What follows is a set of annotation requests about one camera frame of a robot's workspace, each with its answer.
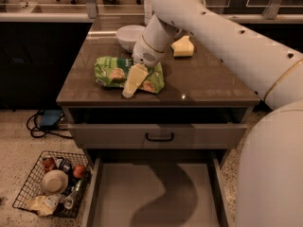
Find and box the small glass bottle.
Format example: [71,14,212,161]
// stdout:
[63,181,82,210]

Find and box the white ceramic bowl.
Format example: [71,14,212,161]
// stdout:
[116,25,145,53]

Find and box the blue white snack bag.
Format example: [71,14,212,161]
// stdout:
[55,157,72,174]

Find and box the green rice chip bag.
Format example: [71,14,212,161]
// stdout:
[94,56,165,94]

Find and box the blue power adapter box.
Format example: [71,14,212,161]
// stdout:
[40,110,62,129]

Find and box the grey top drawer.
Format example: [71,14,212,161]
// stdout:
[69,123,247,149]

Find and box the black floor cable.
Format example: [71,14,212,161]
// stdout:
[26,109,74,140]

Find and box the yellow sponge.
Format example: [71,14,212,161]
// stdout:
[170,36,194,57]

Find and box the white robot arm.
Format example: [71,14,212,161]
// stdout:
[133,0,303,227]

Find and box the clear plastic water bottle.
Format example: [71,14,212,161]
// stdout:
[144,0,153,25]

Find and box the red apple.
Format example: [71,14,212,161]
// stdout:
[73,165,86,179]

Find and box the grey drawer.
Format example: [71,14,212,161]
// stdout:
[69,123,247,149]
[81,159,235,227]

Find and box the black wire basket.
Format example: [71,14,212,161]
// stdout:
[12,150,91,218]

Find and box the grey middle drawer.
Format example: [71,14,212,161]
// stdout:
[81,159,235,227]

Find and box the crumpled yellow snack bag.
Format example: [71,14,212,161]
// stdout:
[25,194,64,217]

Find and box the red soda can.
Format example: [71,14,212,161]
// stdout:
[43,155,57,173]

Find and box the grey drawer cabinet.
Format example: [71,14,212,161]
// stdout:
[57,17,259,227]

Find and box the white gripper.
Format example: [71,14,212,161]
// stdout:
[122,38,166,98]

